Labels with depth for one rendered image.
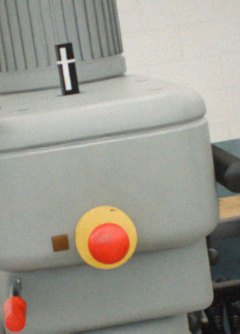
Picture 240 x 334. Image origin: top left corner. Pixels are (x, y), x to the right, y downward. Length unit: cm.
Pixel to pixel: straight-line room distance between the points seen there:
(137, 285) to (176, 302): 5
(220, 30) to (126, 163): 456
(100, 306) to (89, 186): 18
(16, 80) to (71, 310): 39
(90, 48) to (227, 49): 419
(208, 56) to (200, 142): 450
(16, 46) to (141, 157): 42
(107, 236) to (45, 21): 48
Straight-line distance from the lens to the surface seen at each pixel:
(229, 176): 97
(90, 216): 91
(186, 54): 542
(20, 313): 91
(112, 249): 89
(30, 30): 129
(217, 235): 148
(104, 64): 131
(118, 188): 93
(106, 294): 105
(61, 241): 93
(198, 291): 106
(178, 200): 94
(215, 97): 547
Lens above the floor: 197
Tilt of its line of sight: 9 degrees down
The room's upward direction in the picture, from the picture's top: 9 degrees counter-clockwise
